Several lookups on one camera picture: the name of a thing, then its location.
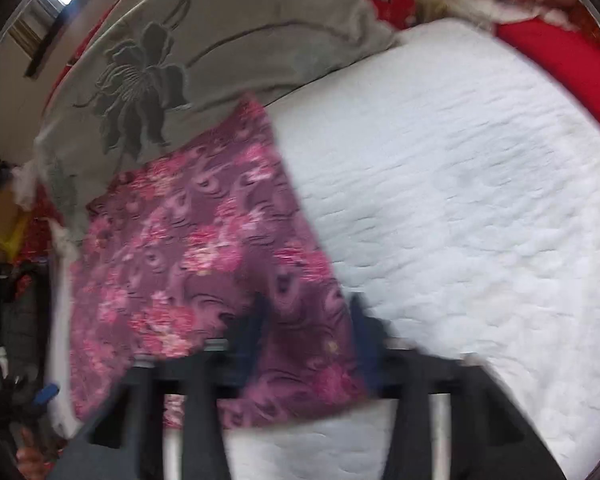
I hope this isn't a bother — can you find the purple floral shirt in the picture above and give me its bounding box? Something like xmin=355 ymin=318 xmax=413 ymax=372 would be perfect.
xmin=69 ymin=100 xmax=366 ymax=429

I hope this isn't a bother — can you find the person's left hand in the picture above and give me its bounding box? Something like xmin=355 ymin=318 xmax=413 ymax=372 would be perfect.
xmin=16 ymin=427 xmax=52 ymax=480

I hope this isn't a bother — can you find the white quilted mattress cover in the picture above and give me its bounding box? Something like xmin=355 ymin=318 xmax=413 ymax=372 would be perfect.
xmin=47 ymin=16 xmax=600 ymax=480

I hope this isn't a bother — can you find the yellow cardboard box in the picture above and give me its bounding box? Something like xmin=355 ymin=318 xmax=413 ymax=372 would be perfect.
xmin=0 ymin=183 xmax=30 ymax=263

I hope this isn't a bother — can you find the grey floral pillow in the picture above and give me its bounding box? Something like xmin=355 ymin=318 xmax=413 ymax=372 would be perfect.
xmin=33 ymin=0 xmax=399 ymax=241

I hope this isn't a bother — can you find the red cushion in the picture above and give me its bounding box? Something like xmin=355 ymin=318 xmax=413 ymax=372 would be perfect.
xmin=496 ymin=20 xmax=600 ymax=124

